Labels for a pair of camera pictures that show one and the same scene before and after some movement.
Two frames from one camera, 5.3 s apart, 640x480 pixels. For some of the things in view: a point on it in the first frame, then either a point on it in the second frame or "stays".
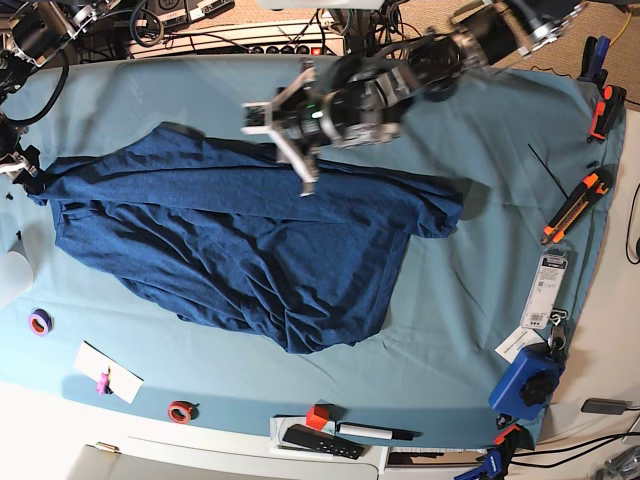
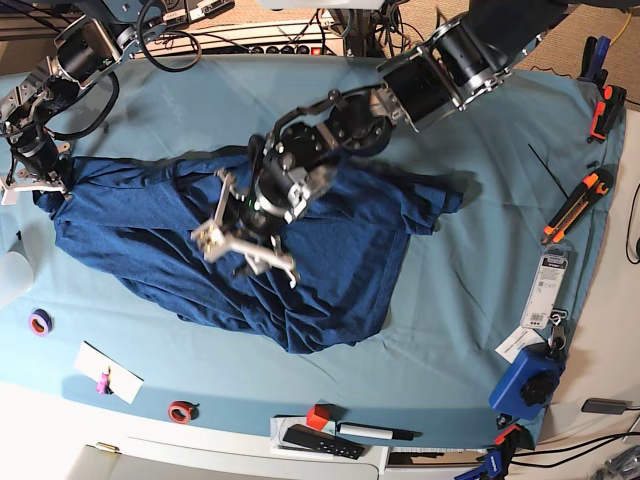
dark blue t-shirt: [216, 231] stays
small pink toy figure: [103, 386] stays
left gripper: [32, 175] -> [38, 163]
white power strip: [325, 37] stays
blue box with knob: [528, 383] stays
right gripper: [320, 117] -> [279, 195]
